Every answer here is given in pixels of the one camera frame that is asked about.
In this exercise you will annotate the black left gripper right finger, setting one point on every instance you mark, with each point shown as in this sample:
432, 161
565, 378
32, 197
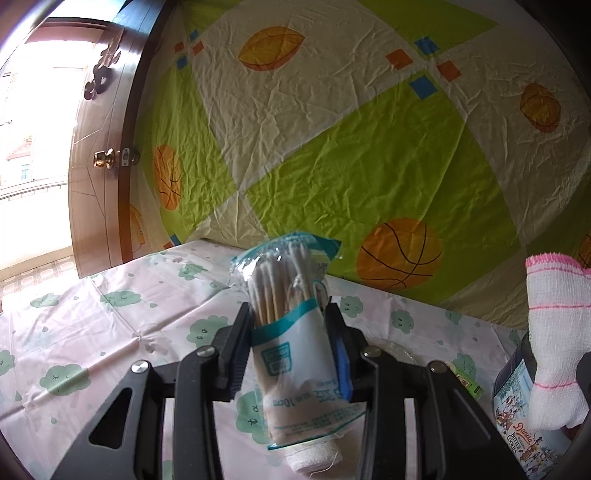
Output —
415, 413

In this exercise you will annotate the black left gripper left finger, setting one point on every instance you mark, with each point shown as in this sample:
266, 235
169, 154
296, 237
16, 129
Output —
124, 439

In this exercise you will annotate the cotton swab packet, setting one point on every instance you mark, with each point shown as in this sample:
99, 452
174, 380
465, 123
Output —
284, 279

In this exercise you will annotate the white gauze roll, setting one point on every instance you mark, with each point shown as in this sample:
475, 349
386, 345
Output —
313, 456

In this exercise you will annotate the white pink-trimmed cloth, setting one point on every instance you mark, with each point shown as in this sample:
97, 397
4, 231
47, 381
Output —
558, 292

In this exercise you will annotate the small green packet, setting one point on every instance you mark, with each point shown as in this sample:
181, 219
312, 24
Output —
468, 380

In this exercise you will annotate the blue cookie tin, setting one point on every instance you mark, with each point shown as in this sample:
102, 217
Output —
551, 454

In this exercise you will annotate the brass door knob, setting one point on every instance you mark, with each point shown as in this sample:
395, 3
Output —
105, 159

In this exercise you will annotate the brown wooden door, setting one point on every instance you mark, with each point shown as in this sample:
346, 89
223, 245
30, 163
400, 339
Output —
98, 199

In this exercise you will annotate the green cream basketball sheet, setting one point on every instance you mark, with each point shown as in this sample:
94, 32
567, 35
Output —
441, 143

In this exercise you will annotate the dark door ornament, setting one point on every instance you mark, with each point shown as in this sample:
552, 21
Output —
102, 72

